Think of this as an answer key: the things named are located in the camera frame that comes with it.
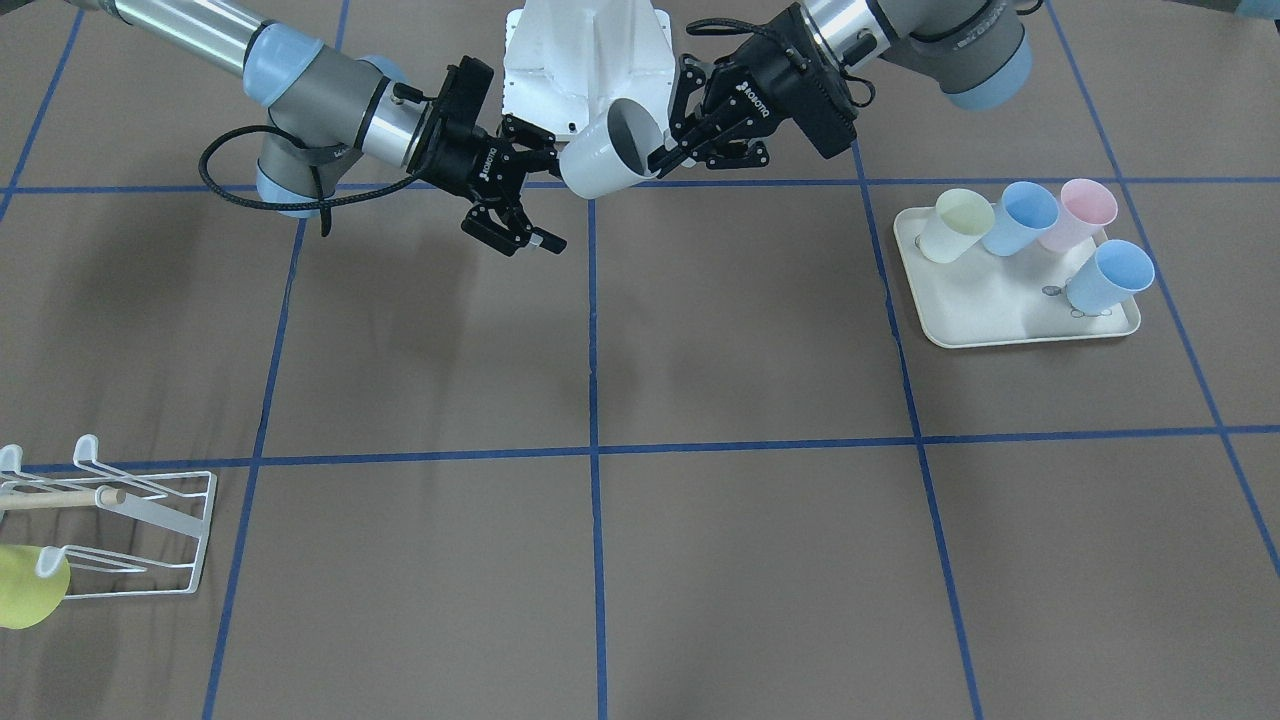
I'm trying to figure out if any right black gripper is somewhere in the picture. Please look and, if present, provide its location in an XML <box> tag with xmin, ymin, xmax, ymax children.
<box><xmin>406</xmin><ymin>56</ymin><xmax>568</xmax><ymax>258</ymax></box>

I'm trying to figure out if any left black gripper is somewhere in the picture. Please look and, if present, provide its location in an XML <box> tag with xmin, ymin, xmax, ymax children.
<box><xmin>648</xmin><ymin>4</ymin><xmax>877</xmax><ymax>177</ymax></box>

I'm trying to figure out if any grey plastic cup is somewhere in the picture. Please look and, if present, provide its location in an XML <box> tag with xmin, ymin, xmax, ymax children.
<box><xmin>559</xmin><ymin>97</ymin><xmax>666</xmax><ymax>200</ymax></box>

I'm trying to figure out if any yellow plastic cup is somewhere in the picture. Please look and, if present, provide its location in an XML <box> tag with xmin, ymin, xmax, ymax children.
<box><xmin>1</xmin><ymin>544</ymin><xmax>70</xmax><ymax>630</ymax></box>

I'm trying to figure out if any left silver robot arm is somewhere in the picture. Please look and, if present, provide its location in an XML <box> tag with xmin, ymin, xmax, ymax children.
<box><xmin>646</xmin><ymin>1</ymin><xmax>1041</xmax><ymax>178</ymax></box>

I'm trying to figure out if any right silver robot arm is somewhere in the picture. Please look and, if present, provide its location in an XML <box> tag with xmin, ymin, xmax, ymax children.
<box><xmin>82</xmin><ymin>1</ymin><xmax>566</xmax><ymax>256</ymax></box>

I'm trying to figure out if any white plastic cup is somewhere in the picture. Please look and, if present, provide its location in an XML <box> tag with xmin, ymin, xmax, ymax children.
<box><xmin>916</xmin><ymin>188</ymin><xmax>995</xmax><ymax>264</ymax></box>

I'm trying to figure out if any near light blue cup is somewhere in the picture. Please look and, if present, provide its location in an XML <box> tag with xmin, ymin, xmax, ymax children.
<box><xmin>980</xmin><ymin>181</ymin><xmax>1060</xmax><ymax>258</ymax></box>

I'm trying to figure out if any light blue cup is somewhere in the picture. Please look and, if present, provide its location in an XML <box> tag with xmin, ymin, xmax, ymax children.
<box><xmin>980</xmin><ymin>181</ymin><xmax>1060</xmax><ymax>258</ymax></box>
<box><xmin>1065</xmin><ymin>240</ymin><xmax>1155</xmax><ymax>316</ymax></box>

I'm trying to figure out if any pink plastic cup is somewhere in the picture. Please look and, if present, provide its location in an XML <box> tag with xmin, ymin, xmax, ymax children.
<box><xmin>1037</xmin><ymin>178</ymin><xmax>1119</xmax><ymax>252</ymax></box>

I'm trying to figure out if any far light blue cup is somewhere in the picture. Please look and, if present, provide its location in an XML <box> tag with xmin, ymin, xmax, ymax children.
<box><xmin>1065</xmin><ymin>240</ymin><xmax>1155</xmax><ymax>316</ymax></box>

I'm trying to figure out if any cream plastic tray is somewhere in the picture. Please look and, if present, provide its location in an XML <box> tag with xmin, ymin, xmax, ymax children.
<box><xmin>893</xmin><ymin>208</ymin><xmax>1142</xmax><ymax>348</ymax></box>

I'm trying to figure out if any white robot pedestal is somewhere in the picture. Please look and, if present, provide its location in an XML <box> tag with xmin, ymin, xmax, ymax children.
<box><xmin>502</xmin><ymin>1</ymin><xmax>676</xmax><ymax>142</ymax></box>

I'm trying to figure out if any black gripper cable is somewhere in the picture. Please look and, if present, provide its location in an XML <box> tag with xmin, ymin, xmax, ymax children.
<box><xmin>198</xmin><ymin>124</ymin><xmax>425</xmax><ymax>240</ymax></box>

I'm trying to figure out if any white wire cup rack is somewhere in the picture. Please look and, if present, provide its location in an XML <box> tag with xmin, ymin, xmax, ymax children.
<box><xmin>1</xmin><ymin>434</ymin><xmax>219</xmax><ymax>600</ymax></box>

